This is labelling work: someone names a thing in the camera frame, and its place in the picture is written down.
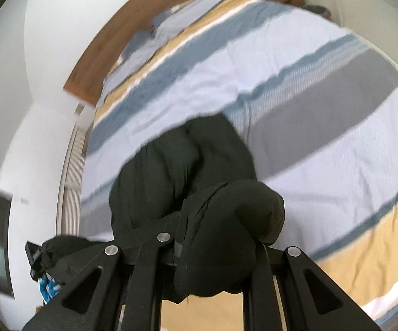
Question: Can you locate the right striped pillow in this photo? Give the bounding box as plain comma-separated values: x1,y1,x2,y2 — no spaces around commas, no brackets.
151,0,223,40

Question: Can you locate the striped duvet cover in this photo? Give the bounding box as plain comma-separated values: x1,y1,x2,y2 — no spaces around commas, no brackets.
79,0,398,330

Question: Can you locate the left wall switch plate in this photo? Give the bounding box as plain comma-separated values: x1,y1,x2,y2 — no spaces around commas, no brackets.
75,103,84,116

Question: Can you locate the black puffer jacket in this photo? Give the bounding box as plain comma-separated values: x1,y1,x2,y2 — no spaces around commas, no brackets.
29,112,286,305

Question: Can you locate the wooden headboard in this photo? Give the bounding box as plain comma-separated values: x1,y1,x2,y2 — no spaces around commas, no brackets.
63,0,187,105

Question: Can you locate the striped pillow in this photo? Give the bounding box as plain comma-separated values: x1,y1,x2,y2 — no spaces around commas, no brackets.
107,28,159,76
151,0,223,40

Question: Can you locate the left striped pillow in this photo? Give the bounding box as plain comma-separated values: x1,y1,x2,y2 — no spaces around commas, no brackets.
107,28,159,76

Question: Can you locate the white low cabinet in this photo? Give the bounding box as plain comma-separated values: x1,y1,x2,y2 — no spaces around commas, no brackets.
56,126,86,235

